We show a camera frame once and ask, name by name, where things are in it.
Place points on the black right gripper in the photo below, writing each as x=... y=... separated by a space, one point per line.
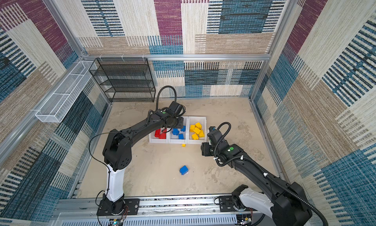
x=204 y=147

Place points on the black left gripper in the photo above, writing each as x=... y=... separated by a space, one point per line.
x=181 y=123

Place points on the long red lego brick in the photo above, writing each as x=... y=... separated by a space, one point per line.
x=157 y=133

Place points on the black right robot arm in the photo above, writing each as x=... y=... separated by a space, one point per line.
x=286 y=204

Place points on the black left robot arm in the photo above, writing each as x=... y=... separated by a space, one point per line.
x=117 y=153

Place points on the white left plastic bin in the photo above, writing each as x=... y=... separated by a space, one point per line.
x=152 y=139

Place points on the white plastic bin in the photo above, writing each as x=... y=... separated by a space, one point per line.
x=152 y=139
x=192 y=120
x=173 y=139

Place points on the white middle plastic bin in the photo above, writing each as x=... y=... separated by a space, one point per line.
x=173 y=139

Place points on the white right plastic bin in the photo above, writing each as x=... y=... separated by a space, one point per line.
x=192 y=120

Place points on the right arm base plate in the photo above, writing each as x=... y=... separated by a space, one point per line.
x=230 y=204

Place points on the aluminium front rail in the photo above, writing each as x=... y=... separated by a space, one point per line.
x=181 y=210

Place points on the black wire shelf rack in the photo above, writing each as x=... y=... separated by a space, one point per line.
x=124 y=79

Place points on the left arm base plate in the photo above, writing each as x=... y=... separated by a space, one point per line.
x=120 y=207

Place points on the white wire mesh basket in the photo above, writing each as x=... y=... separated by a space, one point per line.
x=57 y=106

